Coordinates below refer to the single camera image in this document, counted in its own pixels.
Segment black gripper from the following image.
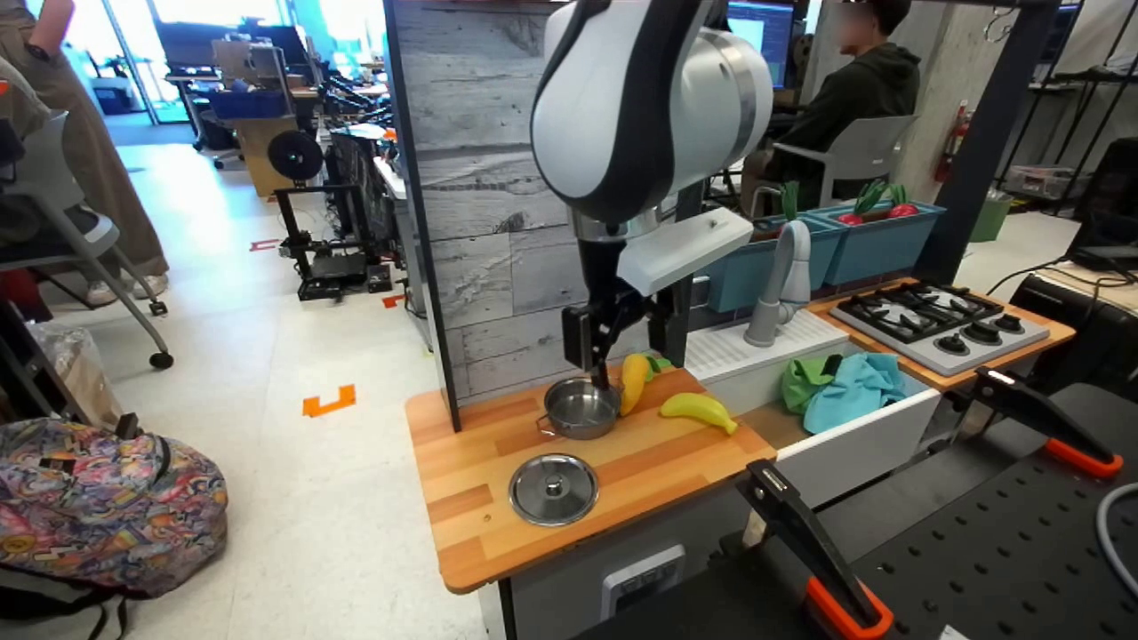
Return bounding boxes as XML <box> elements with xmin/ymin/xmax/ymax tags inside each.
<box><xmin>558</xmin><ymin>237</ymin><xmax>653</xmax><ymax>396</ymax></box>

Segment round steel pot lid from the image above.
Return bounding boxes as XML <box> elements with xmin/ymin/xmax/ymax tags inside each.
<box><xmin>506</xmin><ymin>449</ymin><xmax>604</xmax><ymax>530</ymax></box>

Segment wooden counter board with pot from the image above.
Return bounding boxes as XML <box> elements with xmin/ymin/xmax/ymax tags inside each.
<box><xmin>403</xmin><ymin>359</ymin><xmax>783</xmax><ymax>597</ymax></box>

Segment blue toy shelf bin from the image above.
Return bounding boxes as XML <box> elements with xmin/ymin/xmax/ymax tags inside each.
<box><xmin>703</xmin><ymin>229</ymin><xmax>826</xmax><ymax>316</ymax></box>
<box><xmin>813</xmin><ymin>198</ymin><xmax>954</xmax><ymax>296</ymax></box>

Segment grey toy faucet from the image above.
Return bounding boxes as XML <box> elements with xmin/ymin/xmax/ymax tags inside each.
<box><xmin>739</xmin><ymin>217</ymin><xmax>818</xmax><ymax>351</ymax></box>

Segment white toy sink basin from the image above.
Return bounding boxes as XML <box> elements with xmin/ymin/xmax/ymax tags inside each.
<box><xmin>684</xmin><ymin>309</ymin><xmax>947</xmax><ymax>512</ymax></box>

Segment green toy vegetable stem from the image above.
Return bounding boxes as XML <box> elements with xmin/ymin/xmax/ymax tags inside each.
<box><xmin>848</xmin><ymin>173</ymin><xmax>912</xmax><ymax>221</ymax></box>

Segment grey toy stove black grates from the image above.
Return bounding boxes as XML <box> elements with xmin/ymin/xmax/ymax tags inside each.
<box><xmin>828</xmin><ymin>276</ymin><xmax>1056</xmax><ymax>381</ymax></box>

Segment grey stone pattern back panel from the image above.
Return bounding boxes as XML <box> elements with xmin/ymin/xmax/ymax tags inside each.
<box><xmin>380</xmin><ymin>0</ymin><xmax>596</xmax><ymax>432</ymax></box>

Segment green cloth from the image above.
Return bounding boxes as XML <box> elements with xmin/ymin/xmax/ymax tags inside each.
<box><xmin>775</xmin><ymin>351</ymin><xmax>838</xmax><ymax>418</ymax></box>

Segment orange floor marker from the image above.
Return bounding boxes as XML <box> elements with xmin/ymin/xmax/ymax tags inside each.
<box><xmin>298</xmin><ymin>381</ymin><xmax>361</xmax><ymax>424</ymax></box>

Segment light blue cloth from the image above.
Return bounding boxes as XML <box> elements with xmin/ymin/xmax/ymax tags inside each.
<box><xmin>801</xmin><ymin>349</ymin><xmax>912</xmax><ymax>436</ymax></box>

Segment black machine on floor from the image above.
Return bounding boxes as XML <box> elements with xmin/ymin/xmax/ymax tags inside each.
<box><xmin>268</xmin><ymin>124</ymin><xmax>393</xmax><ymax>307</ymax></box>

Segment black clamp orange tip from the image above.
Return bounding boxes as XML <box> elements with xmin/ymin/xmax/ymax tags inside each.
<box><xmin>733</xmin><ymin>457</ymin><xmax>901</xmax><ymax>640</ymax></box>
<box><xmin>967</xmin><ymin>367</ymin><xmax>1131</xmax><ymax>482</ymax></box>

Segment grey plastic chair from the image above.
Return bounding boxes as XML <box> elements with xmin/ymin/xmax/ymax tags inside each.
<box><xmin>763</xmin><ymin>109</ymin><xmax>921</xmax><ymax>212</ymax></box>

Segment wooden counter board under stove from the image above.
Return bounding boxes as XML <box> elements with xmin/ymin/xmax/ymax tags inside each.
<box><xmin>807</xmin><ymin>276</ymin><xmax>1080</xmax><ymax>396</ymax></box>

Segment seated person in dark hoodie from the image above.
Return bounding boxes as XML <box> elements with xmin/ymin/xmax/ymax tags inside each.
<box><xmin>763</xmin><ymin>0</ymin><xmax>923</xmax><ymax>192</ymax></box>

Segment red fire extinguisher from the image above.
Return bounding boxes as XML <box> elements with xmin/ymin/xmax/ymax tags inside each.
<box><xmin>938</xmin><ymin>103</ymin><xmax>978</xmax><ymax>184</ymax></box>

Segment colourful patterned backpack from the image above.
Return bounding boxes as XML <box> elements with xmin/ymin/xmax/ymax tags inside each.
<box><xmin>0</xmin><ymin>412</ymin><xmax>234</xmax><ymax>603</ymax></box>

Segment standing person tan trousers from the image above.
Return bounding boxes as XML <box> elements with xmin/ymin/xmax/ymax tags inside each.
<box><xmin>0</xmin><ymin>0</ymin><xmax>169</xmax><ymax>309</ymax></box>

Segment black vertical post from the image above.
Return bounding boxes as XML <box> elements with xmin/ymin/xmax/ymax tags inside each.
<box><xmin>912</xmin><ymin>0</ymin><xmax>1065</xmax><ymax>289</ymax></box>

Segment grey rolling chair frame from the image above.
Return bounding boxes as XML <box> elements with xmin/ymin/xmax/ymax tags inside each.
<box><xmin>0</xmin><ymin>63</ymin><xmax>176</xmax><ymax>374</ymax></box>

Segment white cable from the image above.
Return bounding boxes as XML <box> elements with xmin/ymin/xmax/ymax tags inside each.
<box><xmin>1090</xmin><ymin>475</ymin><xmax>1138</xmax><ymax>597</ymax></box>

